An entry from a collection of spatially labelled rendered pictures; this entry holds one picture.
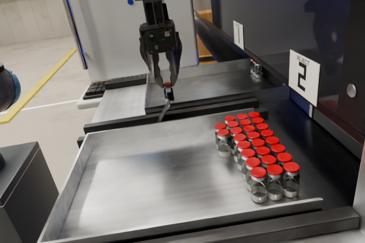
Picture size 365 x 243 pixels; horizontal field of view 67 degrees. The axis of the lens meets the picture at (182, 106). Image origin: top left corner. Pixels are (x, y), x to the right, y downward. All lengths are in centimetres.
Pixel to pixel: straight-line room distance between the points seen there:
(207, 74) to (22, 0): 903
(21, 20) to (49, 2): 98
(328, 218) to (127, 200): 27
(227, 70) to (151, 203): 58
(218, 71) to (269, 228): 62
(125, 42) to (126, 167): 78
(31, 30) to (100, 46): 858
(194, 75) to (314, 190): 56
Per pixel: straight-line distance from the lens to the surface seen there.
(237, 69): 91
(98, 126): 64
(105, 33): 122
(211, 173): 46
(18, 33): 994
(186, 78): 88
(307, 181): 46
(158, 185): 46
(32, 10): 967
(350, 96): 35
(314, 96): 42
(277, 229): 36
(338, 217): 39
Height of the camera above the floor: 117
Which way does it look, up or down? 25 degrees down
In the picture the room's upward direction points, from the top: 8 degrees counter-clockwise
